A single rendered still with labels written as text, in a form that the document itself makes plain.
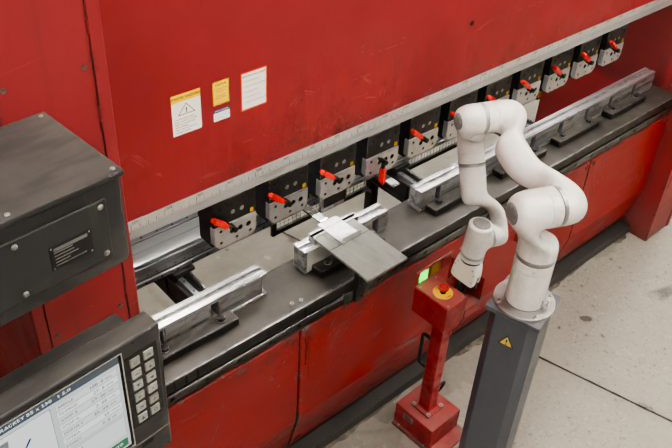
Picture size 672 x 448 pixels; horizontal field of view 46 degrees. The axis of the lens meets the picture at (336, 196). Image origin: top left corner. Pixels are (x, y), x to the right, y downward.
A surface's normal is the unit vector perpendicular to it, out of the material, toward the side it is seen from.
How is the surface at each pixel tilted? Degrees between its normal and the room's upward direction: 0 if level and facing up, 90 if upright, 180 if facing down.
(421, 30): 90
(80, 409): 90
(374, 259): 0
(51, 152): 1
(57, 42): 90
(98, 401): 90
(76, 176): 1
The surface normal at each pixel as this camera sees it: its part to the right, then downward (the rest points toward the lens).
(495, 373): -0.56, 0.47
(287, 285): 0.05, -0.80
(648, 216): -0.75, 0.36
